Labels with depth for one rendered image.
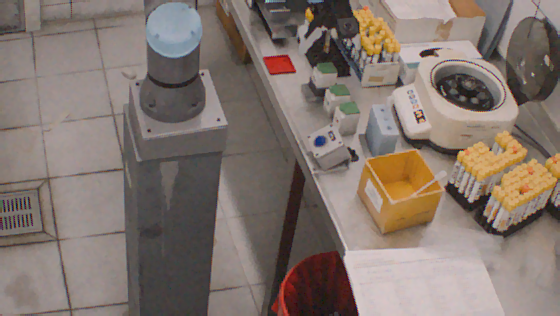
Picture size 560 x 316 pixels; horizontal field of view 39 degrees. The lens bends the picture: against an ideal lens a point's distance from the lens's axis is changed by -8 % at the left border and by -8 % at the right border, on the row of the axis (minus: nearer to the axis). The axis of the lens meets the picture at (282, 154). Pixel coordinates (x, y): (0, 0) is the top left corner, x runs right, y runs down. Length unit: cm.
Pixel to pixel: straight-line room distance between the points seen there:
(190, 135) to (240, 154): 134
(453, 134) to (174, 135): 64
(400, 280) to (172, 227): 63
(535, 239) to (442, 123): 36
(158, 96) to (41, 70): 177
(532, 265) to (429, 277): 26
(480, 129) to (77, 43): 216
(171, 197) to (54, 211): 104
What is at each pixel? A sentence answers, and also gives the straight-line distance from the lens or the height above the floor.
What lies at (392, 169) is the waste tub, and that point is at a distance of 187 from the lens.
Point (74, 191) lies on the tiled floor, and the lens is 302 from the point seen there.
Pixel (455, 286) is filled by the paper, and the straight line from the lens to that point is 173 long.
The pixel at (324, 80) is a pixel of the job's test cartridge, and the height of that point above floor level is 93.
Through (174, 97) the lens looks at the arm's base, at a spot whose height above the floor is 101.
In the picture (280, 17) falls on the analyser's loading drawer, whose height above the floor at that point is 92.
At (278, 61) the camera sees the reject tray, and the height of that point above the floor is 88.
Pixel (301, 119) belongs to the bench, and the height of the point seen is 88.
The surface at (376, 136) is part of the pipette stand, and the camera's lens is 191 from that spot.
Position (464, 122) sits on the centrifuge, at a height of 98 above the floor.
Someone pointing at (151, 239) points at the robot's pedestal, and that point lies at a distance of 208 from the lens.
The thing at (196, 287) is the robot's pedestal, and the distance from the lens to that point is 228.
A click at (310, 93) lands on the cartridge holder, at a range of 207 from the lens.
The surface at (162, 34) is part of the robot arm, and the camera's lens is 174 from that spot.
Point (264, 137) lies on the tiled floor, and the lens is 326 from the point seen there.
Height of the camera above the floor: 218
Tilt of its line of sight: 43 degrees down
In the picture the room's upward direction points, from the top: 10 degrees clockwise
